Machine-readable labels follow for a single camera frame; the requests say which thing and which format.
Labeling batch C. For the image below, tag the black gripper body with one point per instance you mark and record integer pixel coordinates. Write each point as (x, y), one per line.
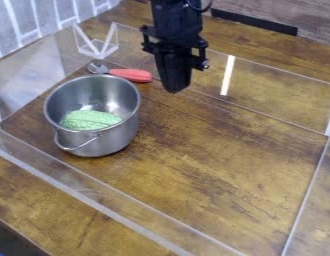
(174, 32)

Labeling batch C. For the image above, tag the silver metal pot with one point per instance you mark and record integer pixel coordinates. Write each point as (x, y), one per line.
(102, 93)

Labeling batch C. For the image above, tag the clear acrylic corner bracket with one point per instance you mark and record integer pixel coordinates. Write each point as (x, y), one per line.
(94, 48)

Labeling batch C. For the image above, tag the green bumpy toy vegetable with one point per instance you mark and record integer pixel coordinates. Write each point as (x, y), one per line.
(88, 120)

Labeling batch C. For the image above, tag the black wall strip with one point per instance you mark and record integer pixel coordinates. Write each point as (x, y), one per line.
(255, 22)

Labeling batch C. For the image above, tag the clear acrylic barrier wall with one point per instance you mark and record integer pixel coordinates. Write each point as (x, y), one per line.
(225, 174)

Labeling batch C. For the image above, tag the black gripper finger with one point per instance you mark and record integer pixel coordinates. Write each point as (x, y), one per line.
(164, 64)
(183, 73)

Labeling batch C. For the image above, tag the red handled metal spatula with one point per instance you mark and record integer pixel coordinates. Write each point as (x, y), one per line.
(134, 75)

